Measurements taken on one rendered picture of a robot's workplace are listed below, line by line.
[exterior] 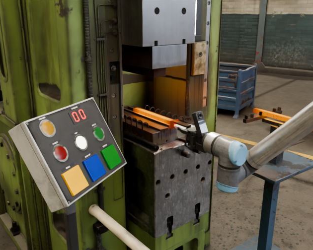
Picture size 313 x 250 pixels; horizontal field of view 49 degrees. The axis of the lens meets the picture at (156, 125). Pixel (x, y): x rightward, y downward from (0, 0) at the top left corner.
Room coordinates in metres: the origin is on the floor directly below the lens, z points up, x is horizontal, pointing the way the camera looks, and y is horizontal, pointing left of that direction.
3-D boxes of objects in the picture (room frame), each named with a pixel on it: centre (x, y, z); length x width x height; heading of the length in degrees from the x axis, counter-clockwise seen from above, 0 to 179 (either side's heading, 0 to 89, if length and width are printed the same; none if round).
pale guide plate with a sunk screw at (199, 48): (1.81, -0.22, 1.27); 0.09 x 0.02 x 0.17; 129
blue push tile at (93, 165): (1.04, 0.21, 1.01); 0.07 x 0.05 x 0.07; 154
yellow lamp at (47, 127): (0.99, 0.33, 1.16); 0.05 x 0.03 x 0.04; 129
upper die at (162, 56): (1.68, 0.07, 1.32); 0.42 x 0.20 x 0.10; 39
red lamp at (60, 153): (0.97, 0.29, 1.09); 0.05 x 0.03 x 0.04; 129
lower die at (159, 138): (1.68, 0.07, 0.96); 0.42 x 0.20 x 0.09; 39
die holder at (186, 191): (1.72, 0.04, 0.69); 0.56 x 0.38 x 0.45; 39
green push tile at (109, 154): (1.13, 0.17, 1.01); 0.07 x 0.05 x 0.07; 154
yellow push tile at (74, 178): (0.95, 0.25, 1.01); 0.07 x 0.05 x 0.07; 154
